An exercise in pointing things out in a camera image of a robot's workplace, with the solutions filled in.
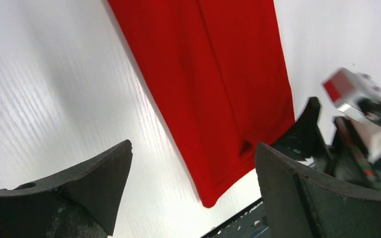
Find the red t shirt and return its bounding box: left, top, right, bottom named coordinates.
left=109, top=0, right=295, bottom=208

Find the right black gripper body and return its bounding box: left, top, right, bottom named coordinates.
left=314, top=114, right=381, bottom=191

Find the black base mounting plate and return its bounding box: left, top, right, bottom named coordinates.
left=202, top=198, right=272, bottom=238

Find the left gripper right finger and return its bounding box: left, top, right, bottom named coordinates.
left=255, top=143, right=381, bottom=238

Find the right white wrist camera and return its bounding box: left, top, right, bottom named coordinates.
left=322, top=67, right=381, bottom=164

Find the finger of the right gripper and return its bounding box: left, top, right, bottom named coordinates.
left=272, top=97, right=330, bottom=161

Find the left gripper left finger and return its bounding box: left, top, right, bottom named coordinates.
left=0, top=140, right=132, bottom=238

